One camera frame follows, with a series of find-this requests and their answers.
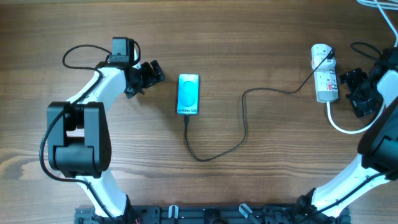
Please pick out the white power strip socket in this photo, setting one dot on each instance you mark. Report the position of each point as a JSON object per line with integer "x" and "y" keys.
{"x": 326, "y": 88}

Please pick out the white charger plug adapter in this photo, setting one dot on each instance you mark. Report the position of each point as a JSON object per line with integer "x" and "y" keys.
{"x": 323, "y": 57}

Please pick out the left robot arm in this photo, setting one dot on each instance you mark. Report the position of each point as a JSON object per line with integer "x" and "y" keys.
{"x": 76, "y": 146}

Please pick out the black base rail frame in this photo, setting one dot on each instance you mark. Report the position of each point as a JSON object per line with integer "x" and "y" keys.
{"x": 268, "y": 214}

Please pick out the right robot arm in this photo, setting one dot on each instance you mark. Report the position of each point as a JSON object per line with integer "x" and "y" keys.
{"x": 375, "y": 164}

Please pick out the blue Galaxy smartphone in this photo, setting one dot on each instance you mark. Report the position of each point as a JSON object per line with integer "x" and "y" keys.
{"x": 188, "y": 94}

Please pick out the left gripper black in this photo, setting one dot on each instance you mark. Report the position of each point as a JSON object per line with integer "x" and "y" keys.
{"x": 150, "y": 79}

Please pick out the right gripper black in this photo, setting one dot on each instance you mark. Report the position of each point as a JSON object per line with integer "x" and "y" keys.
{"x": 362, "y": 107}

